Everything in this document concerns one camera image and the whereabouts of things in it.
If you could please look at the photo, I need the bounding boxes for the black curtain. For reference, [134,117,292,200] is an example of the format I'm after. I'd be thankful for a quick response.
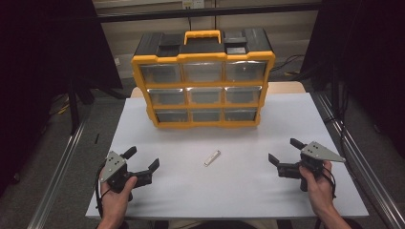
[300,0,405,158]
[0,0,124,196]

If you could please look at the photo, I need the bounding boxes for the clear plastic drawer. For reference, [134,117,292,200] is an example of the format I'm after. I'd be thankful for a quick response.
[190,108,224,123]

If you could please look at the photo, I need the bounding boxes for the person's right hand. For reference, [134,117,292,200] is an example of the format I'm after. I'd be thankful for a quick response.
[298,159,336,218]

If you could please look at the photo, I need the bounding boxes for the yellow floor cable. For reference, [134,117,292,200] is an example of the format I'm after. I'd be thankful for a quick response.
[56,100,72,116]

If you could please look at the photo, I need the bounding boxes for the black floor cables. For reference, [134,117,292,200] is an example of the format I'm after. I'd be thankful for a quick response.
[269,53,308,78]

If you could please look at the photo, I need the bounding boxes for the wooden table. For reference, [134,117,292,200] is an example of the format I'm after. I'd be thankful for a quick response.
[130,80,307,100]

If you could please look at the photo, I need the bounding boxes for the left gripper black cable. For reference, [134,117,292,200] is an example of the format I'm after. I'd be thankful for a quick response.
[95,162,112,219]

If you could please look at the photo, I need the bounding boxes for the person's left hand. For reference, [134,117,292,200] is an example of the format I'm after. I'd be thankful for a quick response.
[99,168,139,221]

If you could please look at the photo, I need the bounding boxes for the black horizontal bar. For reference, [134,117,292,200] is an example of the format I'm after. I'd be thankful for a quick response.
[95,2,323,24]

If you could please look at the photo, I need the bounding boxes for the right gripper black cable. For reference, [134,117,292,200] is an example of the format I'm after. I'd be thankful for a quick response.
[320,164,337,200]

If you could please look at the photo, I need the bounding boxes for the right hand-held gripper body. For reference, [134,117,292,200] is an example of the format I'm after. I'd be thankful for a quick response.
[276,140,347,193]

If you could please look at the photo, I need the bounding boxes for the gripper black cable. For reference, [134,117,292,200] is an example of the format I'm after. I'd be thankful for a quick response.
[95,162,112,219]
[320,164,337,200]

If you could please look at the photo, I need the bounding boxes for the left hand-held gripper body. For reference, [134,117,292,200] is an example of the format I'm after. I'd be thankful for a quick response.
[99,151,154,202]

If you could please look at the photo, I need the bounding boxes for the white table sheet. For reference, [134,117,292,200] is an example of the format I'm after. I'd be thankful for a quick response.
[84,92,370,220]

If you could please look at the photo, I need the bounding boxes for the white wall socket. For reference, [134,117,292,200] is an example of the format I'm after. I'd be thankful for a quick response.
[181,0,205,10]

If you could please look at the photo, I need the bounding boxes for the grid of clear drawers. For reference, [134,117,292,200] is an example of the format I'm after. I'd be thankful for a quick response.
[139,60,267,124]

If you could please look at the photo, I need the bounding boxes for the yellow black drawer organizer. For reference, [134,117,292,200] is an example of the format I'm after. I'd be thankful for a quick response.
[130,27,277,130]

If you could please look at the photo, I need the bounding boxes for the aluminium floor rail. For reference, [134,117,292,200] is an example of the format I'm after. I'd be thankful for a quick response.
[26,120,88,229]
[312,91,405,229]

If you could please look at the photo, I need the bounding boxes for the black metal stand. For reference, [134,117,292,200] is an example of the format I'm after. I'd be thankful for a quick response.
[65,75,128,135]

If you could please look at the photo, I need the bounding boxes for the small white stick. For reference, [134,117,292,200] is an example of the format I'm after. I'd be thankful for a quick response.
[202,149,222,168]

